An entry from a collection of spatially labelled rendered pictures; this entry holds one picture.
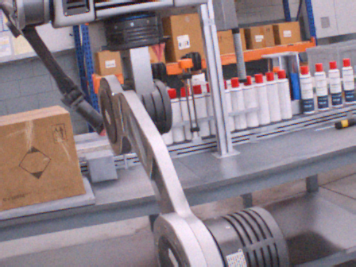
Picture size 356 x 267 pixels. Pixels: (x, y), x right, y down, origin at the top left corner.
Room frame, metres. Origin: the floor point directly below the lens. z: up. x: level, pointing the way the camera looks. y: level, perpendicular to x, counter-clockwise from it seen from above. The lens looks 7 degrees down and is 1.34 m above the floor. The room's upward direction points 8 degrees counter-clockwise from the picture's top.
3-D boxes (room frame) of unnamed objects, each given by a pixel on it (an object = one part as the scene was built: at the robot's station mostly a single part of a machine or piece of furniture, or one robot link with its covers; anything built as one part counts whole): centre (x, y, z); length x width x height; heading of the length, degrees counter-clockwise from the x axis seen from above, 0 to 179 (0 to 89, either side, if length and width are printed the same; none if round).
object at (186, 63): (2.10, 0.01, 1.05); 0.10 x 0.04 x 0.33; 14
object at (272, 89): (2.24, -0.34, 0.98); 0.05 x 0.05 x 0.20
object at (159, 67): (2.41, 0.12, 1.03); 0.09 x 0.09 x 0.30
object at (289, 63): (2.36, -0.41, 1.01); 0.14 x 0.13 x 0.26; 104
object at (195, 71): (2.79, -0.04, 1.04); 0.09 x 0.09 x 0.29
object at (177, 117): (2.14, 0.07, 0.98); 0.05 x 0.05 x 0.20
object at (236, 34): (2.11, -0.21, 1.18); 0.04 x 0.04 x 0.21
